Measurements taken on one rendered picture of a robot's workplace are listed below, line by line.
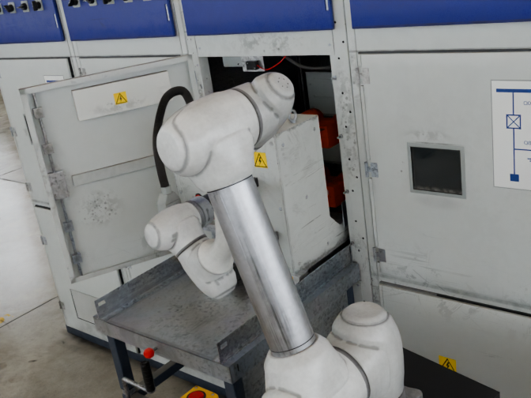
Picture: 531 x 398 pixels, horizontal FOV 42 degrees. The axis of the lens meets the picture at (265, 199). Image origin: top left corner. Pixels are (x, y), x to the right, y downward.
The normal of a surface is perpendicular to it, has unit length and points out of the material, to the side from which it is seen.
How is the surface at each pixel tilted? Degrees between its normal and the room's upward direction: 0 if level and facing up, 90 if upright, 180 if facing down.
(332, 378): 70
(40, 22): 90
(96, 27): 90
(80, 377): 0
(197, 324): 0
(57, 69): 90
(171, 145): 86
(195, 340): 0
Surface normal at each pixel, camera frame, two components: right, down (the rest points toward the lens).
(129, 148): 0.40, 0.27
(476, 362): -0.62, 0.36
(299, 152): 0.77, 0.12
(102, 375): -0.14, -0.93
